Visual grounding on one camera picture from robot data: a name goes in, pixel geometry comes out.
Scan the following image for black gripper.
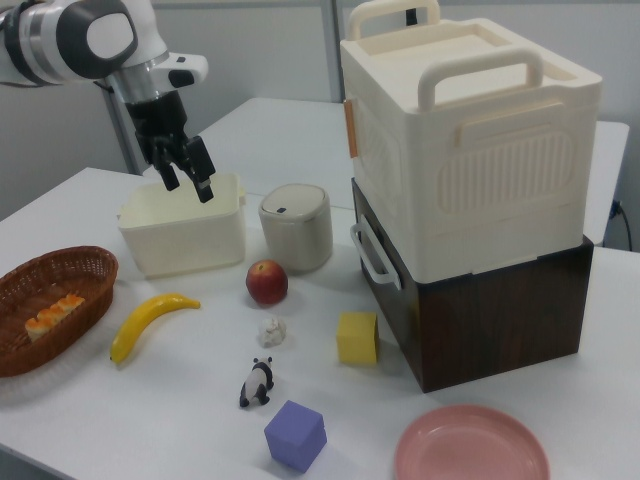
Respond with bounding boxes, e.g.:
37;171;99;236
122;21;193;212
124;92;218;205

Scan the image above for orange glazed bread loaf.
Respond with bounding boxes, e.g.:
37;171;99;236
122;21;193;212
24;294;86;343

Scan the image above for brown wicker basket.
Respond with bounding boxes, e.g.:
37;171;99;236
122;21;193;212
0;244;120;379

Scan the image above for cream open plastic bin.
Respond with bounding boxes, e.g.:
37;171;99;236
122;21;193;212
117;172;249;280

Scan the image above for cream lidded trash can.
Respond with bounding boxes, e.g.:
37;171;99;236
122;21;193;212
257;183;334;274

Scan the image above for red apple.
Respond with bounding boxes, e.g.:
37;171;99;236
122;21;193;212
245;259;290;306

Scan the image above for yellow banana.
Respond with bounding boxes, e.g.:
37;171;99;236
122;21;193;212
109;292;202;365

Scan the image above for orange-brown latch strip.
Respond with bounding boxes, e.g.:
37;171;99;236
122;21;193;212
343;98;360;159

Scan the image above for black white panda figurine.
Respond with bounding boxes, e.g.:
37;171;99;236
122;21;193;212
238;355;276;409

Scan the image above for yellow cube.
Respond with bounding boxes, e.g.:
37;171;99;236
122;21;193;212
336;310;381;365

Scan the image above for purple cube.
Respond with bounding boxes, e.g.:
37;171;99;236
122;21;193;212
263;399;329;474

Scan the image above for cream plastic drawer cabinet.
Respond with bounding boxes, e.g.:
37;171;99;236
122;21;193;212
339;0;604;281

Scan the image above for dark brown wooden box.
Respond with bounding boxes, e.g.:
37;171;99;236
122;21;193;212
349;177;596;396

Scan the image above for pink plate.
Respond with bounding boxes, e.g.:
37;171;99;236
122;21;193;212
393;404;552;480

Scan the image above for white drawer handle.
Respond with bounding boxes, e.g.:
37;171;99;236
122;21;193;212
349;222;404;290

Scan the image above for thin black wall cable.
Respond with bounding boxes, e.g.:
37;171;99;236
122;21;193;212
610;199;632;246

